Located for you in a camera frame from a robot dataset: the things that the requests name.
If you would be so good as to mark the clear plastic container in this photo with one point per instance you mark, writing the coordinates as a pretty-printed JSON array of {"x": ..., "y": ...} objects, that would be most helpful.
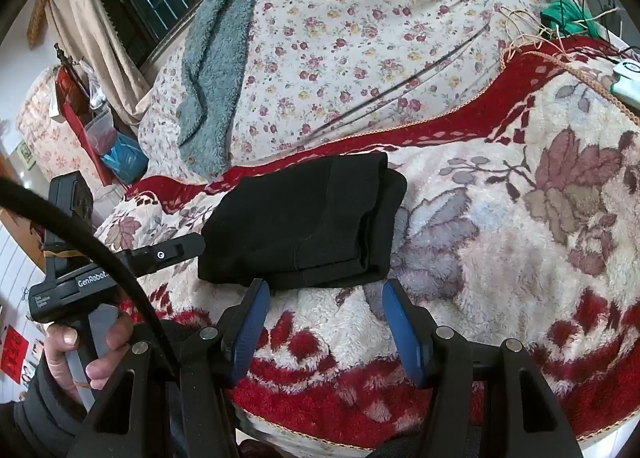
[{"x": 100, "y": 126}]

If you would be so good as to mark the red floral fleece blanket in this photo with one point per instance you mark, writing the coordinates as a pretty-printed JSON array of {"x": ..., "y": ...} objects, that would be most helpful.
[{"x": 500, "y": 263}]

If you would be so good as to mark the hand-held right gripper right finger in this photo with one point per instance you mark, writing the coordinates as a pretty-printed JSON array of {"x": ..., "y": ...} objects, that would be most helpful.
[{"x": 406, "y": 333}]

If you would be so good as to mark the teal fleece garment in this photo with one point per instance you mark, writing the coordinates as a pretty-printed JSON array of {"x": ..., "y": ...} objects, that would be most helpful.
[{"x": 215, "y": 63}]

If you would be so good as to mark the person's left forearm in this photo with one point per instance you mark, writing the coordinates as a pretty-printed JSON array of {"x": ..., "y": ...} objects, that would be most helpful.
[{"x": 30, "y": 418}]

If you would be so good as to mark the white floral quilt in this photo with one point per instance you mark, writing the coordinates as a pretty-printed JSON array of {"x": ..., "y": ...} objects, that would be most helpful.
[{"x": 375, "y": 38}]

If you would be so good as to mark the red wall decoration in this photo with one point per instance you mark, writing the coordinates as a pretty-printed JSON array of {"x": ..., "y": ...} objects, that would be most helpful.
[{"x": 12, "y": 355}]

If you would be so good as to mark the person's left hand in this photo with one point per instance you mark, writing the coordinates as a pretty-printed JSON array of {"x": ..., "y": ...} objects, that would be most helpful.
[{"x": 60, "y": 343}]

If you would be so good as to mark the blue plastic bag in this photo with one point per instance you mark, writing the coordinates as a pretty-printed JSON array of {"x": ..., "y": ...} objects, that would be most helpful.
[{"x": 122, "y": 156}]

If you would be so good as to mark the beige curtain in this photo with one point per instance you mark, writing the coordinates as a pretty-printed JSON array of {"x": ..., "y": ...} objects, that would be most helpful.
[{"x": 85, "y": 23}]

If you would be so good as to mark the red rack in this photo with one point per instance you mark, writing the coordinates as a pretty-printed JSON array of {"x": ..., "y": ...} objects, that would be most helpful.
[{"x": 75, "y": 123}]

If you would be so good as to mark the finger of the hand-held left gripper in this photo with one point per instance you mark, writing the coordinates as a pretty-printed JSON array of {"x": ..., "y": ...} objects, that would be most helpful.
[{"x": 165, "y": 254}]

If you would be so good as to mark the pink floral cover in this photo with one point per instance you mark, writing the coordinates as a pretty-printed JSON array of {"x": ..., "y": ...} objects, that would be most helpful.
[{"x": 40, "y": 128}]

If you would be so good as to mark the green cloth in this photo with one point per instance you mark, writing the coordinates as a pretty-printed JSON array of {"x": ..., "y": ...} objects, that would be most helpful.
[{"x": 565, "y": 13}]

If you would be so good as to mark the white and teal device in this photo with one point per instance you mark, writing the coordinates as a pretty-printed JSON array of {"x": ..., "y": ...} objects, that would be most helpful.
[{"x": 627, "y": 81}]

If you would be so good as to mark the black pants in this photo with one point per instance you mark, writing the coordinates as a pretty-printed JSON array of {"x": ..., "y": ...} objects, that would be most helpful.
[{"x": 300, "y": 218}]

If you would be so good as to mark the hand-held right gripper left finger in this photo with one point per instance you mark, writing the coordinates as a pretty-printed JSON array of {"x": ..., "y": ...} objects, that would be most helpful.
[{"x": 247, "y": 330}]

